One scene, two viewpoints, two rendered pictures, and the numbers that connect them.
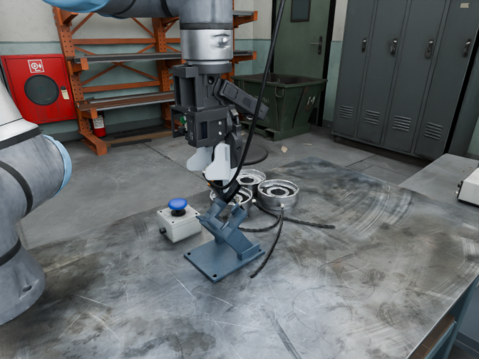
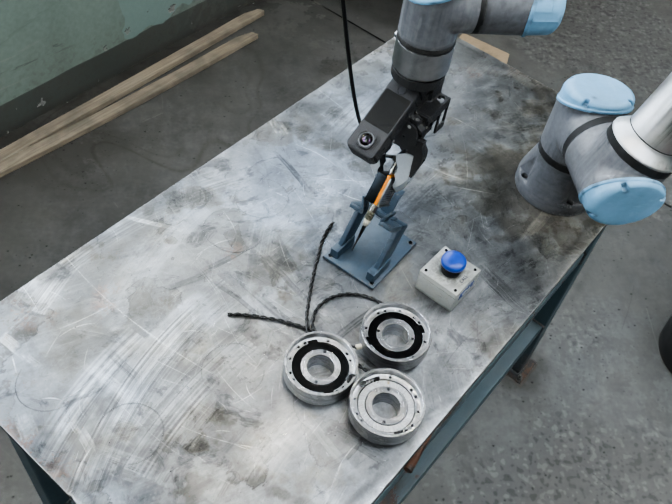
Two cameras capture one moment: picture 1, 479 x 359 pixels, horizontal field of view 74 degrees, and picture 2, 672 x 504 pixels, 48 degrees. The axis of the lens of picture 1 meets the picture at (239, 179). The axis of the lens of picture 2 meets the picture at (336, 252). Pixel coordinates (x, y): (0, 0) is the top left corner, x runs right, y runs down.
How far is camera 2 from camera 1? 141 cm
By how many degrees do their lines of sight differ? 103
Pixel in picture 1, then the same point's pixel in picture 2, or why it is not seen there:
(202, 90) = not seen: hidden behind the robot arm
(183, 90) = not seen: hidden behind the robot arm
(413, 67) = not seen: outside the picture
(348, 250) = (218, 272)
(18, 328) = (503, 164)
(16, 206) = (559, 136)
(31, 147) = (600, 142)
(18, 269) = (534, 163)
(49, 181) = (574, 170)
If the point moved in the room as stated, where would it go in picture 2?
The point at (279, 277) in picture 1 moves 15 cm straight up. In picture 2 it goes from (302, 226) to (309, 162)
